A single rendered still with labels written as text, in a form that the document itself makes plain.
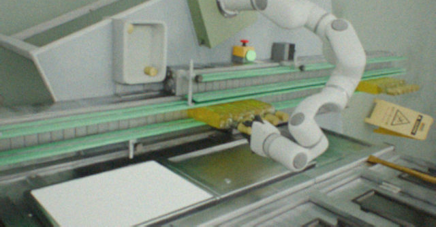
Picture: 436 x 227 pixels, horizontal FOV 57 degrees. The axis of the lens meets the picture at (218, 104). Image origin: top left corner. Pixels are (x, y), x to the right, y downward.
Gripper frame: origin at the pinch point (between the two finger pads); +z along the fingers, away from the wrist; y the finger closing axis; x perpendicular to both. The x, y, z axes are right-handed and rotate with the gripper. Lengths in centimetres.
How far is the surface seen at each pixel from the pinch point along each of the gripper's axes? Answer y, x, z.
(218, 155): -12.9, 4.8, 10.9
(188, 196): -12.4, 27.8, -15.5
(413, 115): -64, -306, 160
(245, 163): -12.9, -1.0, 1.1
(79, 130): -1, 52, 18
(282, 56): 17, -48, 50
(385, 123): -77, -286, 177
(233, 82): 8.3, -13.0, 35.2
